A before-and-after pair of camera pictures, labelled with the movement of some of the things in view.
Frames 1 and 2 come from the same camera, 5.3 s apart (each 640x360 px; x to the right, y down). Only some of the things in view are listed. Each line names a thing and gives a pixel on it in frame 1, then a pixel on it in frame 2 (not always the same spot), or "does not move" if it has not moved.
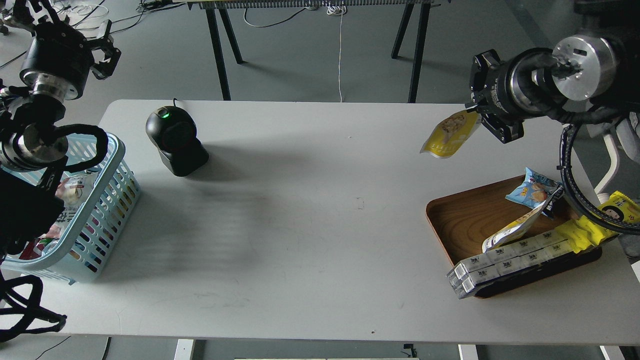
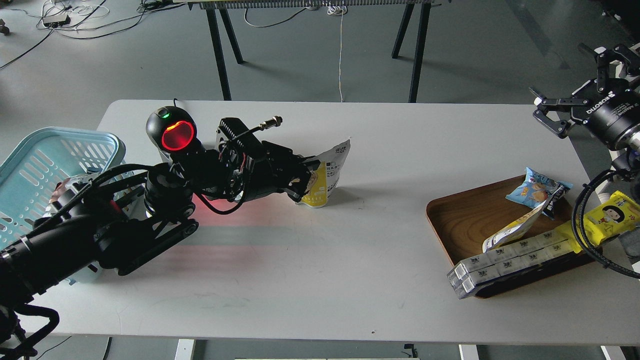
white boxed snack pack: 471,274 does not move
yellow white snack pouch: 451,133 → 324,178
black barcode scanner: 174,133 does not move
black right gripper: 522,85 → 608,112
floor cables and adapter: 75,10 does not move
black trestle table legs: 216,9 does not move
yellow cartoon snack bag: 582,234 does not move
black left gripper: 59,50 → 243,168
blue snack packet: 535,190 does not move
